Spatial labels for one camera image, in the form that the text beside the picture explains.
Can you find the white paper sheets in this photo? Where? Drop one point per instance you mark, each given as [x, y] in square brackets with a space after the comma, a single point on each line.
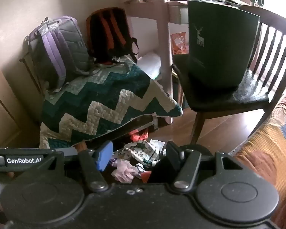
[150, 63]

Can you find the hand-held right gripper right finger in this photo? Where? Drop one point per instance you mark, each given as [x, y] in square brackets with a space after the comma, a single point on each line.
[173, 156]

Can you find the orange snack packet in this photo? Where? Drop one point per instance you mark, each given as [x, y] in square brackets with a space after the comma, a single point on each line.
[178, 43]

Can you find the dark wooden chair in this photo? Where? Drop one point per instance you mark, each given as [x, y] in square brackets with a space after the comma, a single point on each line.
[228, 97]

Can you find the orange printed blanket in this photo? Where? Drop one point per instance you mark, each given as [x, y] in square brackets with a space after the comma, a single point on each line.
[271, 148]

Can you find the small purple wrapper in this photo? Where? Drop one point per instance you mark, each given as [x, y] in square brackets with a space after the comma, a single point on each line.
[114, 162]

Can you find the pink desk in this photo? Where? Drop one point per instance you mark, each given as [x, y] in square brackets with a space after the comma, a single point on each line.
[163, 52]

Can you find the white crumpled tissue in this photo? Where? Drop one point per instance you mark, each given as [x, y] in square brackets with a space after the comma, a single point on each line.
[157, 144]

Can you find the white green patterned wrapper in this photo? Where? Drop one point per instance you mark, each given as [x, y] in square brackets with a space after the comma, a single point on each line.
[138, 152]

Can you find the red plastic bag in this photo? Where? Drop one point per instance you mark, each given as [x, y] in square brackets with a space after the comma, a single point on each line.
[138, 136]

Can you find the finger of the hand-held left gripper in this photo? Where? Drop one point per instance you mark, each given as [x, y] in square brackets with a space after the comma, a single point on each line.
[70, 151]

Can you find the teal trash bin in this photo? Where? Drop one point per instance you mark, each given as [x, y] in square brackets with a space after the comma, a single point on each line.
[219, 47]

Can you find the green white zigzag quilt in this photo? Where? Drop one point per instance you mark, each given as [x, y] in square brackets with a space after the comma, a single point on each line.
[104, 100]

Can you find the purple grey backpack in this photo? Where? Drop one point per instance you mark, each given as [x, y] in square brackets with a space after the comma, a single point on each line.
[59, 50]

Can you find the black orange backpack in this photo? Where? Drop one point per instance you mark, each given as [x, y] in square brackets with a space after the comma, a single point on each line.
[104, 35]

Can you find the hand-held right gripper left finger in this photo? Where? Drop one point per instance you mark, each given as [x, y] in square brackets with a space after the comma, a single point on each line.
[104, 157]

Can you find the pink crumpled tissue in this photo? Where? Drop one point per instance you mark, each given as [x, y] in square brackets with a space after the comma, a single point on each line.
[125, 171]

